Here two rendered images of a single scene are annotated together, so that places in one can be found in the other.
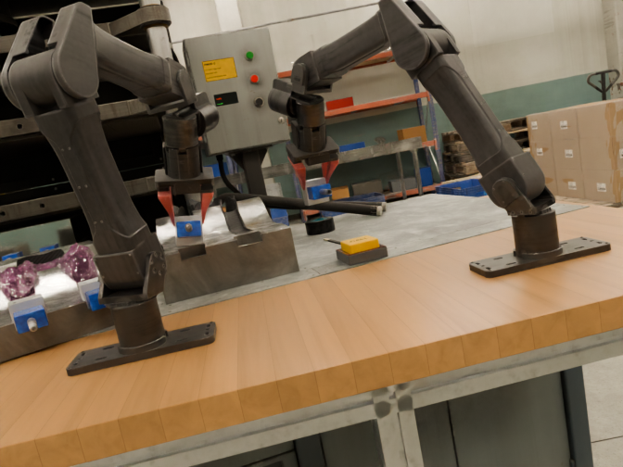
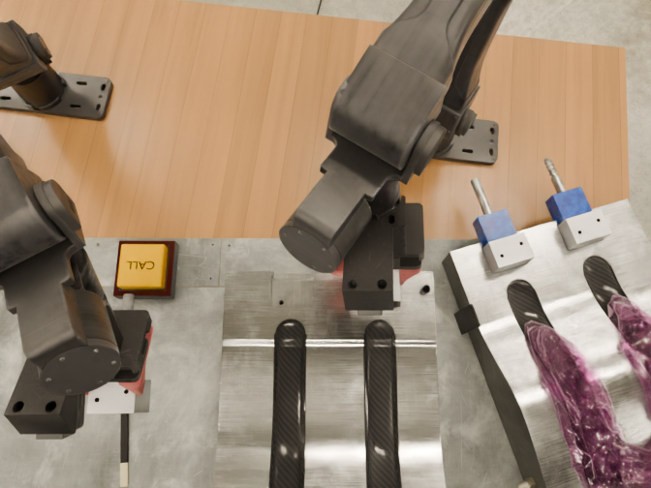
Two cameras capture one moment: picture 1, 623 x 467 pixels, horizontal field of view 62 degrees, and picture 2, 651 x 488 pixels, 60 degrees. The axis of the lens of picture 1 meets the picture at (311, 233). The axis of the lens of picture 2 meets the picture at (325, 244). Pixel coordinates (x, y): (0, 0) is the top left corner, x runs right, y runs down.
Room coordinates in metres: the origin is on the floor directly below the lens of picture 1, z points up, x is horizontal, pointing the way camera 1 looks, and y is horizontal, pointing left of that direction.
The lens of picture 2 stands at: (1.12, 0.20, 1.57)
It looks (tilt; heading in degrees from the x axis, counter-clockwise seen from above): 74 degrees down; 193
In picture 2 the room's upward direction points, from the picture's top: straight up
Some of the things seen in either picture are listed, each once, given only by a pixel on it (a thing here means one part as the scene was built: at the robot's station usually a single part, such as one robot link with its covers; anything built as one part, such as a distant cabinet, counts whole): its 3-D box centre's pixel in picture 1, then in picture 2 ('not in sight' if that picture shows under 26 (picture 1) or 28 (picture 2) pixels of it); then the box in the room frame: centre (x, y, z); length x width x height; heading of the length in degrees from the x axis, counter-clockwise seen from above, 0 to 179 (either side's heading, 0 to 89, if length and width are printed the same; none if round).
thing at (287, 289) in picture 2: (248, 244); (292, 291); (1.00, 0.12, 0.87); 0.05 x 0.05 x 0.04; 13
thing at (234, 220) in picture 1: (208, 219); (338, 474); (1.19, 0.23, 0.92); 0.35 x 0.16 x 0.09; 13
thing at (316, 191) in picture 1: (320, 191); (124, 351); (1.12, -0.04, 0.93); 0.13 x 0.05 x 0.05; 14
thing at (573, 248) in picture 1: (535, 234); (34, 79); (0.77, -0.33, 0.84); 0.20 x 0.07 x 0.08; 96
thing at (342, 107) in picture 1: (358, 130); not in sight; (7.32, -0.92, 1.14); 2.06 x 0.65 x 2.27; 91
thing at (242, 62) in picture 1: (265, 236); not in sight; (1.94, 0.17, 0.74); 0.31 x 0.22 x 1.47; 103
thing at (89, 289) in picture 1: (102, 298); (491, 222); (0.84, 0.36, 0.86); 0.13 x 0.05 x 0.05; 30
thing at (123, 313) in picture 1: (139, 324); (435, 125); (0.70, 0.26, 0.84); 0.20 x 0.07 x 0.08; 96
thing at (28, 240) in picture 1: (50, 244); not in sight; (1.86, 0.93, 0.87); 0.50 x 0.27 x 0.17; 13
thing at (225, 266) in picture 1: (217, 237); (328, 483); (1.21, 0.22, 0.87); 0.50 x 0.26 x 0.14; 13
